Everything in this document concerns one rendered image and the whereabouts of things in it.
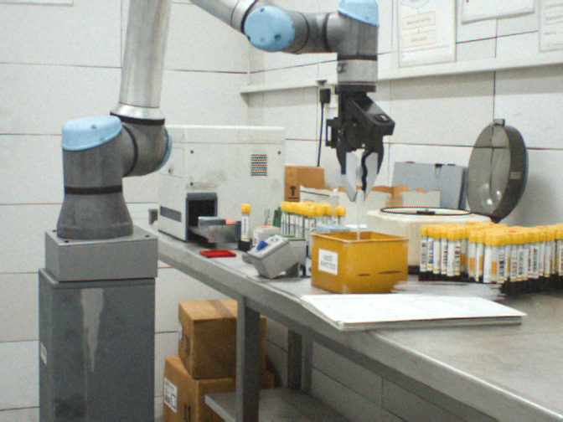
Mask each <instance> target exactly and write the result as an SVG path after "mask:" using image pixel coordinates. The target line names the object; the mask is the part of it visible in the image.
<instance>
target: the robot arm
mask: <svg viewBox="0 0 563 422"><path fill-rule="evenodd" d="M189 1H190V2H191V3H193V4H195V5H196V7H199V8H201V9H203V10H204V11H205V12H207V13H209V14H210V15H212V16H214V17H215V18H217V19H219V20H221V21H222V22H224V23H226V24H228V25H229V26H231V27H232V28H233V29H234V30H235V31H237V32H240V33H242V34H244V35H245V36H246V37H247V39H248V41H249V43H250V44H251V45H252V46H253V47H255V48H257V49H258V50H262V51H264V52H267V53H278V52H282V53H284V54H294V55H301V54H336V53H337V66H336V71H337V80H336V81H337V82H338V83H339V85H337V87H334V95H337V96H338V117H334V118H333V119H326V139H325V146H326V147H331V148H335V149H336V157H337V159H338V163H339V165H338V166H337V167H336V168H335V169H334V173H333V175H334V179H335V180H336V181H338V182H339V183H342V184H343V186H344V189H345V192H346V194H347V196H348V198H349V201H350V202H353V201H354V199H355V197H356V194H357V189H356V181H359V182H360V183H362V184H363V186H362V190H363V191H364V201H365V200H366V198H367V197H368V196H369V193H370V191H371V189H372V187H373V186H374V182H375V179H376V177H377V175H378V174H379V170H380V166H382V163H383V160H384V156H385V146H384V136H393V132H394V129H395V122H394V121H393V120H392V119H391V118H390V117H389V116H388V115H387V114H386V113H385V111H384V110H383V109H381V108H380V107H379V106H378V105H376V104H375V103H374V102H373V101H372V100H371V99H370V98H369V97H368V96H367V94H371V93H376V85H374V84H376V83H377V79H378V62H377V61H378V37H379V26H380V25H379V8H378V4H377V2H376V1H374V0H340V1H339V2H338V9H337V12H333V13H303V12H296V11H290V10H286V9H283V8H279V6H278V5H276V4H275V3H273V2H271V1H270V0H189ZM171 7H172V0H129V8H128V16H127V31H126V39H125V47H124V55H123V63H122V72H121V86H120V94H119V102H118V103H117V104H116V105H114V106H113V107H112V108H111V109H110V115H109V116H92V117H85V118H80V119H76V120H73V121H67V122H66V123H65V124H64V125H63V127H62V140H61V143H60V144H61V146H62V160H63V180H64V200H63V203H62V207H61V210H60V213H59V219H58V222H57V237H59V238H61V239H113V238H120V237H125V236H128V235H131V234H132V233H133V226H132V219H131V216H130V213H129V210H128V207H127V204H126V201H125V199H124V196H123V178H130V177H143V176H147V175H149V174H151V173H153V172H156V171H158V170H159V169H161V168H162V167H163V166H164V165H165V164H166V163H167V161H168V159H169V158H170V155H171V151H172V138H171V135H170V134H168V128H167V127H166V126H165V119H166V116H165V115H164V114H163V113H162V110H161V109H160V100H161V94H162V85H163V72H164V64H165V57H166V50H167V41H168V29H169V21H170V13H171ZM328 126H331V135H330V141H328ZM357 149H364V150H365V151H363V154H362V159H360V165H359V166H358V163H359V159H358V158H357V157H356V156H355V155H354V154H353V153H352V151H356V150H357Z"/></svg>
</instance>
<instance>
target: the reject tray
mask: <svg viewBox="0 0 563 422"><path fill-rule="evenodd" d="M199 253H200V255H202V256H204V257H206V258H208V259H210V258H235V257H236V253H234V252H231V251H229V250H200V251H199Z"/></svg>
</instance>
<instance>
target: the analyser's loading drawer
mask: <svg viewBox="0 0 563 422"><path fill-rule="evenodd" d="M188 231H191V232H193V233H196V234H198V235H200V236H203V237H205V238H208V239H209V243H217V242H235V226H234V225H226V219H221V218H220V217H202V218H198V225H190V226H188Z"/></svg>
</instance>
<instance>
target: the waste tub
mask: <svg viewBox="0 0 563 422"><path fill-rule="evenodd" d="M311 236H312V269H311V286H314V287H317V288H319V289H323V290H325V291H330V292H332V293H335V294H338V295H351V294H393V293H396V292H392V291H391V290H398V289H395V288H394V287H393V286H394V285H398V284H397V283H398V281H407V278H408V248H409V240H410V239H407V238H403V237H398V236H394V235H389V234H385V233H380V232H375V231H359V240H357V231H349V232H324V233H311Z"/></svg>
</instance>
